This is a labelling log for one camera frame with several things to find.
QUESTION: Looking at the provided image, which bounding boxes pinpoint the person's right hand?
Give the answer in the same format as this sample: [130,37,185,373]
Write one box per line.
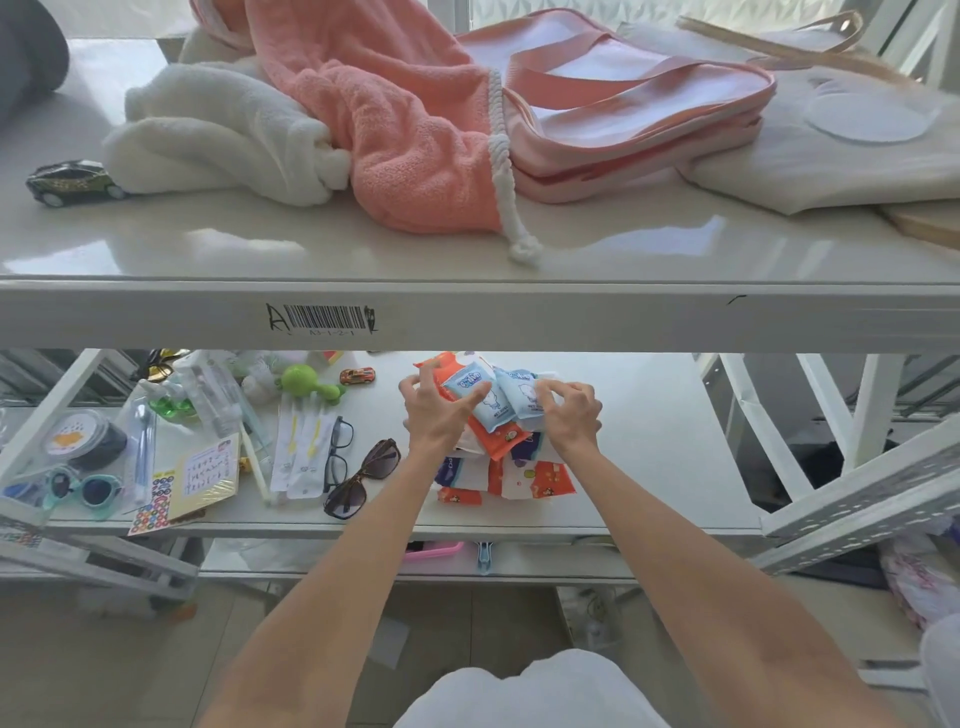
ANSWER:
[533,378,605,460]

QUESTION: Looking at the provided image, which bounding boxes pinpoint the person's left hand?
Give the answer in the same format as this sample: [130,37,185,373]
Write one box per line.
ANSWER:
[398,364,492,455]

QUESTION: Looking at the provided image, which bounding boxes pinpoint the blue tissue packet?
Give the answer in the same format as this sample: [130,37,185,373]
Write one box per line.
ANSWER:
[441,358,519,434]
[495,367,558,420]

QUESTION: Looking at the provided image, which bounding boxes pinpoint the person's right forearm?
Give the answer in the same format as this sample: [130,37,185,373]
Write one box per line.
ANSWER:
[556,442,912,728]

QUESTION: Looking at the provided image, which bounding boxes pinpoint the person's left forearm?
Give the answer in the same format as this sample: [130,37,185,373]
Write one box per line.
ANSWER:
[196,438,451,728]

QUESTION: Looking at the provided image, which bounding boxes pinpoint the pile of orange and white packs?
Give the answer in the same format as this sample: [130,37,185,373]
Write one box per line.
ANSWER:
[412,351,579,506]

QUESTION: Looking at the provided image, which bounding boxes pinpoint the white metal shelf rack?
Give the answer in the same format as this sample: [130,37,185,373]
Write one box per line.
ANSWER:
[0,0,960,605]

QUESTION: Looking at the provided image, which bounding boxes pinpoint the brown sunglasses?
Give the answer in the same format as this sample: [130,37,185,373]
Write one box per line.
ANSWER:
[323,438,403,522]

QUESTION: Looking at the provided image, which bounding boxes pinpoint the black-rimmed eyeglasses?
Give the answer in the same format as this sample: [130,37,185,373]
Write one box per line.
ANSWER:
[321,415,356,495]

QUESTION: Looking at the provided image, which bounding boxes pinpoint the pink case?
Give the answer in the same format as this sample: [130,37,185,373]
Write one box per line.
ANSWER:
[402,540,467,564]

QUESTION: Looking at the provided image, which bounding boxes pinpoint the barcode label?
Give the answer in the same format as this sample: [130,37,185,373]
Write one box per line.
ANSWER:
[265,301,381,336]

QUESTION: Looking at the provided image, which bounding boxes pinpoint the green plastic toy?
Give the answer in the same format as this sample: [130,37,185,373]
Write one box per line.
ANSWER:
[279,363,348,407]

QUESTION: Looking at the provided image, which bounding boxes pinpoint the white packaged utensil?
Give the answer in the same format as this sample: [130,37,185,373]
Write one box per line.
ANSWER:
[286,408,339,503]
[267,392,303,495]

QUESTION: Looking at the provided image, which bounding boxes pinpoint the clear plastic bag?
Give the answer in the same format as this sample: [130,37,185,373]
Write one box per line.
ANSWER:
[553,585,625,655]

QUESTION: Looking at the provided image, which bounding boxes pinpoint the white thin stick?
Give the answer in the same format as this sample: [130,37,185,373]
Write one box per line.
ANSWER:
[238,422,273,507]

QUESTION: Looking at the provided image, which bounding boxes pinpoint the clear plastic bottle set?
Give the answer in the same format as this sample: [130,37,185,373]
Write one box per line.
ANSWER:
[174,351,245,438]

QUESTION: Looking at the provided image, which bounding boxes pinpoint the yellow printed card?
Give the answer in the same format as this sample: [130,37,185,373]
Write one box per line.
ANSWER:
[165,432,242,524]

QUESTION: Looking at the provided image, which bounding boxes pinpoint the pink towel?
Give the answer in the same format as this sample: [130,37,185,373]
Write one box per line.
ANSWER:
[189,0,528,236]

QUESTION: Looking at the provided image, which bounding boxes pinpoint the pink tote bag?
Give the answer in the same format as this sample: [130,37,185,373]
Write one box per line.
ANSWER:
[453,7,778,206]

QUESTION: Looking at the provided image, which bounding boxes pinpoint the person's white clothing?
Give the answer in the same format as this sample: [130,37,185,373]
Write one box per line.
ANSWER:
[392,648,671,728]

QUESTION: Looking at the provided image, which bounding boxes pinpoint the toothbrush in clear pack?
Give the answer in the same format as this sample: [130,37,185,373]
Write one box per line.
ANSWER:
[126,399,160,509]

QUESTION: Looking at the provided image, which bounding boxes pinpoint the colourful sticker sheet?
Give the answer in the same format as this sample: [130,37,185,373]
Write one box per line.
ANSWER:
[126,468,179,538]

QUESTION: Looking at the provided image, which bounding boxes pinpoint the white fluffy towel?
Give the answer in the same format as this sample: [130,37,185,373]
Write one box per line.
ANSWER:
[101,28,354,209]

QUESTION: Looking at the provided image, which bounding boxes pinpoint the round black tin clear lid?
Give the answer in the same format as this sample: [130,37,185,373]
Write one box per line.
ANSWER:
[40,410,129,475]

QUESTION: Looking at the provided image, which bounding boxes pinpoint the teal child sunglasses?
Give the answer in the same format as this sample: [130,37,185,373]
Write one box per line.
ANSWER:
[39,465,126,523]

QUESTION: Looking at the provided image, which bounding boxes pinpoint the floral fabric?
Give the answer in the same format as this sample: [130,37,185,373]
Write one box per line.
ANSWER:
[876,523,960,633]

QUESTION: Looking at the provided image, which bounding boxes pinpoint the wooden board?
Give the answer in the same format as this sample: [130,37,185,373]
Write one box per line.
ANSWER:
[876,198,960,253]

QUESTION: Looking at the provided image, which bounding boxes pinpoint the white round pad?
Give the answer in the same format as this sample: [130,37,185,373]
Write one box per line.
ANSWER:
[804,88,933,145]

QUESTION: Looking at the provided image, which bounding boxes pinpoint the dark patterned toy car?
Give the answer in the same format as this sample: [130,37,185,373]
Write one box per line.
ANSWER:
[25,159,129,209]

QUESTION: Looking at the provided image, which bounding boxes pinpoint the grey rounded object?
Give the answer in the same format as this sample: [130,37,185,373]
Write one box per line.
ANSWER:
[0,0,71,127]

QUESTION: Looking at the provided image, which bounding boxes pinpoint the white braided rope cord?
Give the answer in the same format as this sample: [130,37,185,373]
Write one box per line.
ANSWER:
[485,69,545,268]

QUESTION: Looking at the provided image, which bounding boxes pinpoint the white canvas bag beige handles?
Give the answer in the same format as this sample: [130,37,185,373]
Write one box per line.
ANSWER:
[616,10,960,219]

